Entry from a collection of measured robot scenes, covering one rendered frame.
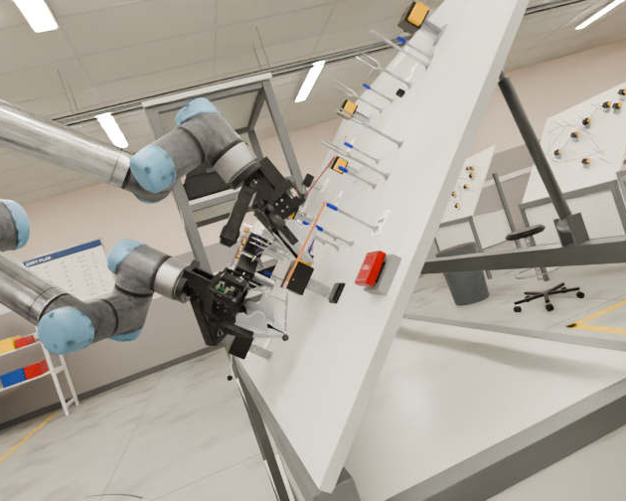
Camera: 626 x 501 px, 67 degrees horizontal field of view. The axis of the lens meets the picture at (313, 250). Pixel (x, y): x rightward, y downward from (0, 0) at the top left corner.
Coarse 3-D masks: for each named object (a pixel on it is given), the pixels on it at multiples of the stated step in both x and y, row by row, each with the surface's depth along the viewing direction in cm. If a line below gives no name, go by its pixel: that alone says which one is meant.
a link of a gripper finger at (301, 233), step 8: (288, 224) 87; (296, 224) 87; (280, 232) 86; (296, 232) 87; (304, 232) 88; (312, 232) 88; (304, 240) 87; (312, 240) 88; (296, 248) 86; (304, 256) 87
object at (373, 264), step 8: (368, 256) 67; (376, 256) 64; (384, 256) 64; (368, 264) 66; (376, 264) 64; (384, 264) 65; (360, 272) 67; (368, 272) 64; (376, 272) 64; (360, 280) 66; (368, 280) 63; (376, 280) 65
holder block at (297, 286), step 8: (296, 264) 88; (304, 264) 88; (288, 272) 88; (296, 272) 88; (304, 272) 88; (312, 272) 88; (296, 280) 87; (304, 280) 88; (288, 288) 87; (296, 288) 87; (304, 288) 88
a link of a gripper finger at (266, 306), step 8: (248, 304) 90; (256, 304) 89; (264, 304) 88; (272, 304) 87; (248, 312) 90; (264, 312) 89; (272, 312) 88; (272, 320) 89; (272, 328) 88; (280, 328) 88
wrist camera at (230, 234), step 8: (240, 192) 85; (248, 192) 86; (240, 200) 85; (248, 200) 86; (240, 208) 85; (232, 216) 85; (240, 216) 85; (232, 224) 84; (240, 224) 85; (224, 232) 84; (232, 232) 84; (224, 240) 84; (232, 240) 84
